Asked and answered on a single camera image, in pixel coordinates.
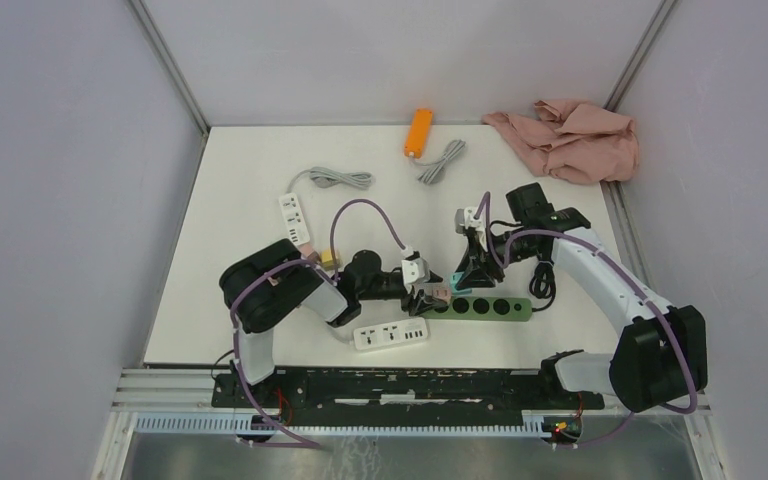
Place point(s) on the yellow plug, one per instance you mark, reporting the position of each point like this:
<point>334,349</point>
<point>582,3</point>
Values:
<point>330,259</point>

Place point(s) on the small white power strip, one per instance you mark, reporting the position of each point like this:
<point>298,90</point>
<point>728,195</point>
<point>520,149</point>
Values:
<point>294,220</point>

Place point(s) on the long white power strip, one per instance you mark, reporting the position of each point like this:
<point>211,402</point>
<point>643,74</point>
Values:
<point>391,334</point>

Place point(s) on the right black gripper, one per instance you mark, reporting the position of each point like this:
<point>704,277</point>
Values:
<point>480,268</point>

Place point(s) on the dark green power strip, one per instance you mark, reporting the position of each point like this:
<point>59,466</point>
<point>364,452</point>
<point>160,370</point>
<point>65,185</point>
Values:
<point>483,308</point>

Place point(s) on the beige plug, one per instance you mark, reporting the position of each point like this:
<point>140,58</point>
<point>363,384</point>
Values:
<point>308,251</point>

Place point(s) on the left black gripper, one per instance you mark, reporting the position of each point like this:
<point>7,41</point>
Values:
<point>420,304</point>

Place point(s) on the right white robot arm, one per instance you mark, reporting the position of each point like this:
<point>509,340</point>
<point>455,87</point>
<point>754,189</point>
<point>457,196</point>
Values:
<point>660,359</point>

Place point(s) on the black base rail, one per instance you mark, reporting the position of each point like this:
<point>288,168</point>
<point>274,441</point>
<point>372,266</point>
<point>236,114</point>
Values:
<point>400,397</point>

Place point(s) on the pink crumpled cloth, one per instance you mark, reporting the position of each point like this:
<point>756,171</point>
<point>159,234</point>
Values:
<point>572,140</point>

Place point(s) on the teal plug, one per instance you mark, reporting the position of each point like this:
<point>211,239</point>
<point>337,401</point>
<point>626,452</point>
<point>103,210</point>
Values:
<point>454,280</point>

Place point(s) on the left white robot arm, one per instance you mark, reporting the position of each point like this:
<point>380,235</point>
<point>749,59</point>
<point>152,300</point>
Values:
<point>261,290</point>

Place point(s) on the orange power strip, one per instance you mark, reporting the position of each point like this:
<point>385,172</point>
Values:
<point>418,133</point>

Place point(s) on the pink plug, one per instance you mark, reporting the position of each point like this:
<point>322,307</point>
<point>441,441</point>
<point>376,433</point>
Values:
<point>441,294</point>

